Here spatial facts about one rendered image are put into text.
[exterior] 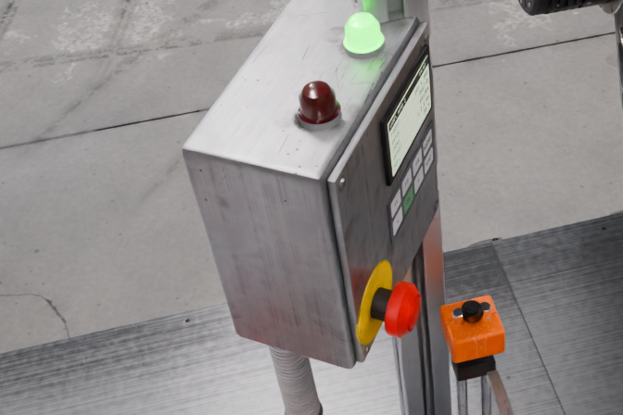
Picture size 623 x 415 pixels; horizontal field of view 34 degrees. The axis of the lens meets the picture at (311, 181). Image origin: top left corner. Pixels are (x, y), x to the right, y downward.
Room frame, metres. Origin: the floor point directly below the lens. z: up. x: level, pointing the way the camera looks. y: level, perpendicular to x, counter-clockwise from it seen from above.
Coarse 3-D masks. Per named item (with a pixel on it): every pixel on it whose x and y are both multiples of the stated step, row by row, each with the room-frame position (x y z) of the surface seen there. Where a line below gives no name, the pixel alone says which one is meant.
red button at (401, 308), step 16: (384, 288) 0.44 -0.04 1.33; (400, 288) 0.43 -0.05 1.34; (416, 288) 0.43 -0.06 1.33; (384, 304) 0.42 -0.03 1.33; (400, 304) 0.42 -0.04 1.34; (416, 304) 0.42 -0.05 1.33; (384, 320) 0.42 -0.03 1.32; (400, 320) 0.41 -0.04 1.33; (416, 320) 0.42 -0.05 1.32; (400, 336) 0.41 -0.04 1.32
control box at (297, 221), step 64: (320, 0) 0.58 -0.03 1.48; (256, 64) 0.52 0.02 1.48; (320, 64) 0.51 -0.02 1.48; (384, 64) 0.50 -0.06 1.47; (256, 128) 0.46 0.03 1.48; (256, 192) 0.43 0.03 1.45; (320, 192) 0.41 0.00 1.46; (384, 192) 0.46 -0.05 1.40; (256, 256) 0.44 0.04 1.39; (320, 256) 0.41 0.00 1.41; (384, 256) 0.45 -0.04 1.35; (256, 320) 0.44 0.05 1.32; (320, 320) 0.42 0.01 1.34
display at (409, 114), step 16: (416, 64) 0.52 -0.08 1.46; (416, 80) 0.51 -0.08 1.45; (400, 96) 0.49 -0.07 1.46; (416, 96) 0.51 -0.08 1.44; (400, 112) 0.49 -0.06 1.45; (416, 112) 0.51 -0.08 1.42; (384, 128) 0.46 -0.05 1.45; (400, 128) 0.48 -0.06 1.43; (416, 128) 0.51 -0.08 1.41; (384, 144) 0.46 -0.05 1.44; (400, 144) 0.48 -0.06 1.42; (384, 160) 0.47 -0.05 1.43; (400, 160) 0.48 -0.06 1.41
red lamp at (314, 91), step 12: (312, 84) 0.46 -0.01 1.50; (324, 84) 0.46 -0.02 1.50; (300, 96) 0.46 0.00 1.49; (312, 96) 0.45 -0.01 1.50; (324, 96) 0.45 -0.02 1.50; (300, 108) 0.46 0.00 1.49; (312, 108) 0.45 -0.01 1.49; (324, 108) 0.45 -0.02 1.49; (336, 108) 0.46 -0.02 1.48; (300, 120) 0.46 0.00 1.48; (312, 120) 0.45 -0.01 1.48; (324, 120) 0.45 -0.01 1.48; (336, 120) 0.45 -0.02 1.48
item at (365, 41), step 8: (352, 16) 0.53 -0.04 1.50; (360, 16) 0.52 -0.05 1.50; (368, 16) 0.52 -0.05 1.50; (352, 24) 0.52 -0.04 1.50; (360, 24) 0.52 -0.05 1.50; (368, 24) 0.51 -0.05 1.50; (376, 24) 0.52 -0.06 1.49; (352, 32) 0.51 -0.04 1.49; (360, 32) 0.51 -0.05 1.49; (368, 32) 0.51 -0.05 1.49; (376, 32) 0.51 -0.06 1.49; (344, 40) 0.52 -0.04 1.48; (352, 40) 0.51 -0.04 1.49; (360, 40) 0.51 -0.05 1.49; (368, 40) 0.51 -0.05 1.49; (376, 40) 0.51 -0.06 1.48; (344, 48) 0.52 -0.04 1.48; (352, 48) 0.51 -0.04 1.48; (360, 48) 0.51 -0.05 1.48; (368, 48) 0.51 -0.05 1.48; (376, 48) 0.51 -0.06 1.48; (352, 56) 0.51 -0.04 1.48; (360, 56) 0.51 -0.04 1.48; (368, 56) 0.51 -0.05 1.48
